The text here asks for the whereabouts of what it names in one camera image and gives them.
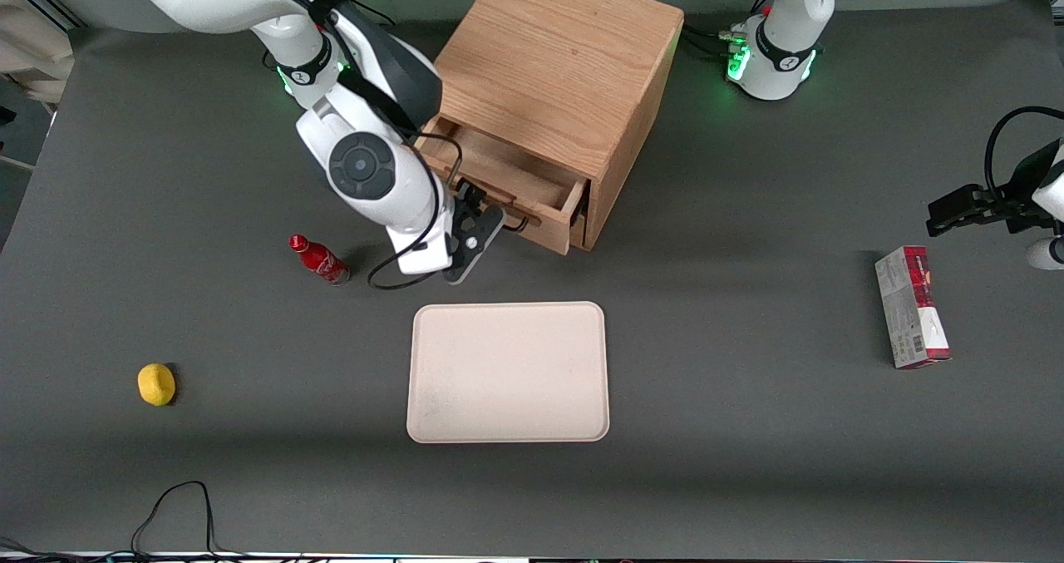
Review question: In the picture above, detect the white and red carton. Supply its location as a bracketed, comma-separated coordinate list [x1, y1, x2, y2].
[874, 245, 953, 371]

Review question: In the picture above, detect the black base cable bundle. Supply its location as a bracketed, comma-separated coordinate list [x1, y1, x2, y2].
[680, 21, 749, 61]

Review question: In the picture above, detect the red cola bottle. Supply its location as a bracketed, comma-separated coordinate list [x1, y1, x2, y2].
[288, 234, 352, 287]

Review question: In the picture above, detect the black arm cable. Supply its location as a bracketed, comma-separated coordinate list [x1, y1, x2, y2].
[984, 106, 1064, 200]
[366, 151, 456, 291]

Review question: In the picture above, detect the cream rectangular plastic tray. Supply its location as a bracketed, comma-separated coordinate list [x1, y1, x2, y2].
[406, 301, 610, 444]

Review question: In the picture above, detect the thin black floor cable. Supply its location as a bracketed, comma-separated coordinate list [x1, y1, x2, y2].
[129, 480, 224, 561]

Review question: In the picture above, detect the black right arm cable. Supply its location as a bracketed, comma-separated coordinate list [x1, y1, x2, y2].
[366, 151, 456, 291]

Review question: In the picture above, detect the oak wooden cabinet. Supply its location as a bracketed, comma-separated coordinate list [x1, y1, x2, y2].
[413, 0, 685, 256]

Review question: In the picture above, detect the oak wooden drawer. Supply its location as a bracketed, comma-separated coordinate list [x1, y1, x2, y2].
[413, 116, 591, 256]

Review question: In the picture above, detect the yellow lemon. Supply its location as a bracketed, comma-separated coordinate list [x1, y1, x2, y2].
[137, 363, 177, 407]

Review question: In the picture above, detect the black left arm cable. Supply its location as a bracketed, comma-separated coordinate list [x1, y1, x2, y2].
[984, 106, 1064, 200]

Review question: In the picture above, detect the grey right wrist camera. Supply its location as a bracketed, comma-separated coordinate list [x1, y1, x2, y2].
[443, 205, 506, 285]

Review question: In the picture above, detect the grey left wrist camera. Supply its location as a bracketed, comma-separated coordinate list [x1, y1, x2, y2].
[1026, 235, 1064, 271]

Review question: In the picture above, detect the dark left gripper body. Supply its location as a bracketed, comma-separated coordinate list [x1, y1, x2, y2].
[985, 141, 1063, 235]

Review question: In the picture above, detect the beige background object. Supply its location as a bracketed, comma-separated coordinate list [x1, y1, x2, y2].
[0, 0, 77, 105]

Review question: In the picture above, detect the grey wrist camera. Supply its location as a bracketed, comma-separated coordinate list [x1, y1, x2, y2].
[1026, 235, 1064, 271]
[443, 205, 506, 285]

